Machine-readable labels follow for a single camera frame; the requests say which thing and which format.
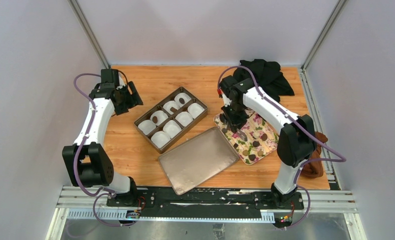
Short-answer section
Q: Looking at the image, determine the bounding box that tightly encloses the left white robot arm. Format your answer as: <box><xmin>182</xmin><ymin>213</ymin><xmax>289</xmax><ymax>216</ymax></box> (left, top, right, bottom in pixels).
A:
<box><xmin>62</xmin><ymin>68</ymin><xmax>143</xmax><ymax>207</ymax></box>

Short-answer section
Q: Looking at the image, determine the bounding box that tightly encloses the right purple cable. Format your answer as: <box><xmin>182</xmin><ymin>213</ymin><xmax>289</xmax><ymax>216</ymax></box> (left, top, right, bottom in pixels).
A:
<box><xmin>217</xmin><ymin>65</ymin><xmax>347</xmax><ymax>230</ymax></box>

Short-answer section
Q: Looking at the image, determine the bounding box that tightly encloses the white paper cup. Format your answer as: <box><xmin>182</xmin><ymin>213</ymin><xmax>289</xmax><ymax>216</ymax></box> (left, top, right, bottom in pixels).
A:
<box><xmin>163</xmin><ymin>100</ymin><xmax>180</xmax><ymax>115</ymax></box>
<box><xmin>150</xmin><ymin>110</ymin><xmax>168</xmax><ymax>126</ymax></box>
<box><xmin>137</xmin><ymin>119</ymin><xmax>157</xmax><ymax>136</ymax></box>
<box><xmin>174</xmin><ymin>92</ymin><xmax>192</xmax><ymax>108</ymax></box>
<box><xmin>163</xmin><ymin>120</ymin><xmax>182</xmax><ymax>139</ymax></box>
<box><xmin>187</xmin><ymin>102</ymin><xmax>205</xmax><ymax>119</ymax></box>
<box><xmin>150</xmin><ymin>131</ymin><xmax>171</xmax><ymax>149</ymax></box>
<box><xmin>175</xmin><ymin>111</ymin><xmax>194</xmax><ymax>127</ymax></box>

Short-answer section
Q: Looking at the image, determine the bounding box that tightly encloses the white chocolate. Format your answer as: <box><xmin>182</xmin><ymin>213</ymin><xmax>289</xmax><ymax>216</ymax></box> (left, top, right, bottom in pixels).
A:
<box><xmin>252</xmin><ymin>132</ymin><xmax>260</xmax><ymax>139</ymax></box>

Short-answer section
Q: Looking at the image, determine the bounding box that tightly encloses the black cloth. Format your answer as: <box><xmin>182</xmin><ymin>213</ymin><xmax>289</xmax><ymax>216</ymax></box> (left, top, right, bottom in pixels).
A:
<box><xmin>239</xmin><ymin>59</ymin><xmax>295</xmax><ymax>102</ymax></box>

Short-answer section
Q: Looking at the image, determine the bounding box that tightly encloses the brown compartment chocolate box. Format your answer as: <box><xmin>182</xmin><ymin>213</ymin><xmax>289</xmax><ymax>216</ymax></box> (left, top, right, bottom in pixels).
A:
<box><xmin>134</xmin><ymin>86</ymin><xmax>208</xmax><ymax>154</ymax></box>

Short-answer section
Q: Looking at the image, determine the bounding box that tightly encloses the brown cloth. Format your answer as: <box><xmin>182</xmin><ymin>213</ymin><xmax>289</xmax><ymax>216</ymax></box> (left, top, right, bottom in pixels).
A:
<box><xmin>300</xmin><ymin>131</ymin><xmax>329</xmax><ymax>180</ymax></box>

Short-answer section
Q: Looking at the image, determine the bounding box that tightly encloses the floral rectangular tray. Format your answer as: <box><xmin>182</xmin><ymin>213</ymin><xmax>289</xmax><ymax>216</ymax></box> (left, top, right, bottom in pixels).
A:
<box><xmin>213</xmin><ymin>110</ymin><xmax>279</xmax><ymax>165</ymax></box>

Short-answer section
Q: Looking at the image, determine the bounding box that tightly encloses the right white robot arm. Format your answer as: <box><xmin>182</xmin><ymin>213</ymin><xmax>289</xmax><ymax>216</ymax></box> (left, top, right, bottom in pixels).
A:
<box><xmin>217</xmin><ymin>76</ymin><xmax>317</xmax><ymax>209</ymax></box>

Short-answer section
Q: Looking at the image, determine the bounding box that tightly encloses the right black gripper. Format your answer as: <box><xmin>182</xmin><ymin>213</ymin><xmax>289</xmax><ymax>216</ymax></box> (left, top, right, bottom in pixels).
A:
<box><xmin>221</xmin><ymin>102</ymin><xmax>250</xmax><ymax>133</ymax></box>

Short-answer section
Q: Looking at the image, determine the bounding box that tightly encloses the metallic box lid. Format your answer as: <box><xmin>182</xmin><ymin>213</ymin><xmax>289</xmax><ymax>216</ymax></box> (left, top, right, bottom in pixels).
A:
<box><xmin>158</xmin><ymin>127</ymin><xmax>240</xmax><ymax>196</ymax></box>

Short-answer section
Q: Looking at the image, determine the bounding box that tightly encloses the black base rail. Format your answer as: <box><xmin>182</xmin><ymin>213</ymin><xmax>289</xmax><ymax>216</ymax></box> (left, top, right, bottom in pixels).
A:
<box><xmin>106</xmin><ymin>186</ymin><xmax>304</xmax><ymax>219</ymax></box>

